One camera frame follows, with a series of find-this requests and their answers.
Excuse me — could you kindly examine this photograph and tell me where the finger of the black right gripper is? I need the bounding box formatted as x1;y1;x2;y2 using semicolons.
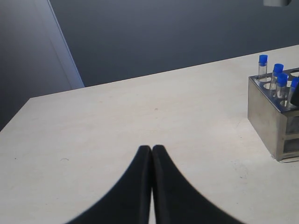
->
290;77;299;106

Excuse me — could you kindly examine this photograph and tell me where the blue capped tube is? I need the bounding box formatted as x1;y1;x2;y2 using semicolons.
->
287;77;299;109
258;55;268;82
276;73;288;99
270;63;284;90

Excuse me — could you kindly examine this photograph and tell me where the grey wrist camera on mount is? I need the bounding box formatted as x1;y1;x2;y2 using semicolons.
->
263;0;292;7

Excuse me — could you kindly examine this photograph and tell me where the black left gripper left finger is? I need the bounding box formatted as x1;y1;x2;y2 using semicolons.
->
68;146;151;224

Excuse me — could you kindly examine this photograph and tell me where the stainless steel test tube rack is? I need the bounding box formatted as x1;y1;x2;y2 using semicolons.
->
248;73;299;161

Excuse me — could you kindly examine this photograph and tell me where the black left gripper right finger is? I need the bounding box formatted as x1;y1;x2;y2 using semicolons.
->
152;145;241;224

